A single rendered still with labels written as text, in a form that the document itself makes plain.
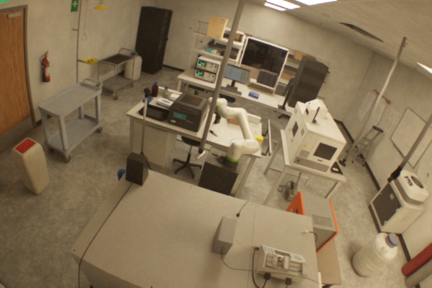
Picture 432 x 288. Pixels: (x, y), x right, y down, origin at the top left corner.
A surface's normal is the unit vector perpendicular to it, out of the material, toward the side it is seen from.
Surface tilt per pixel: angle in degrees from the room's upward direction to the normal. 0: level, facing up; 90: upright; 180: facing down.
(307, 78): 90
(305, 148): 90
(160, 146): 90
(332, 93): 90
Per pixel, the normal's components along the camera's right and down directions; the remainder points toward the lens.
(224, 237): 0.24, -0.83
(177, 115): -0.18, 0.47
